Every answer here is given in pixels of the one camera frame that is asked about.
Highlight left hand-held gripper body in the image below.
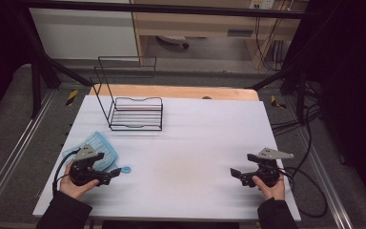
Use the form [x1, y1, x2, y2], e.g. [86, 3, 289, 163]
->
[69, 143, 112, 187]

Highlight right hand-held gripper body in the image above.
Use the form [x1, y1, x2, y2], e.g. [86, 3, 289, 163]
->
[240, 147, 295, 188]

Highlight light blue fluffy cloth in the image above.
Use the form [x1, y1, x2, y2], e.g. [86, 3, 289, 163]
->
[62, 131, 132, 176]

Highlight black wire rack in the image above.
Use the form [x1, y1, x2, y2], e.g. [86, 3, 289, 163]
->
[90, 55, 164, 132]

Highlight person's left hand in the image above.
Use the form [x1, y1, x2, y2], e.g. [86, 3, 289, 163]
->
[59, 170, 100, 200]

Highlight person's right hand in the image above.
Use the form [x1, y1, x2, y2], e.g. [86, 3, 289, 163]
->
[252, 176, 286, 201]

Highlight yellow black tape marker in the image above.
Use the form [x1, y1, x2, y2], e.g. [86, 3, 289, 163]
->
[270, 94, 287, 110]
[65, 89, 79, 107]

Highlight white cabinet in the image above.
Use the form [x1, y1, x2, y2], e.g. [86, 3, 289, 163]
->
[28, 8, 140, 61]

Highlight white chair base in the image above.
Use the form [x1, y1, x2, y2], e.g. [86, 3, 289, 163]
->
[156, 34, 191, 50]

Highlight wooden desk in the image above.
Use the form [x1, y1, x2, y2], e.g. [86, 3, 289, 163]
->
[131, 0, 310, 71]

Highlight white power strip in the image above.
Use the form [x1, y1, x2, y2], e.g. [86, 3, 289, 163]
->
[249, 0, 276, 10]

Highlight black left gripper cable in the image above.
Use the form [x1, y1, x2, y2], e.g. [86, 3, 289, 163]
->
[51, 149, 81, 196]

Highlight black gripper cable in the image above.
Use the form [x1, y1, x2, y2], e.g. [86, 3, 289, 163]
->
[51, 149, 81, 196]
[278, 166, 329, 219]

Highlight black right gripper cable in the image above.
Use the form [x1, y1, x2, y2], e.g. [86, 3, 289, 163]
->
[278, 166, 329, 219]

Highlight bundle of black floor cables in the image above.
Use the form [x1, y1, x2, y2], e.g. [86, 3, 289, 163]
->
[270, 80, 323, 136]

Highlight aluminium floor rail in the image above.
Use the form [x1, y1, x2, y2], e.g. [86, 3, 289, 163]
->
[294, 123, 355, 229]
[0, 89, 57, 218]

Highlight black metal frame stand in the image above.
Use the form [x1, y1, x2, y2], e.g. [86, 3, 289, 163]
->
[12, 6, 93, 119]
[251, 55, 311, 125]

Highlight hanging black desk cables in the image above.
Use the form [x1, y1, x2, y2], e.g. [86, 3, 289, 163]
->
[254, 16, 289, 72]

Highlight black metal frame bar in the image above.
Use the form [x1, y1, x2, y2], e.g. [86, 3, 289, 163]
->
[12, 0, 319, 20]

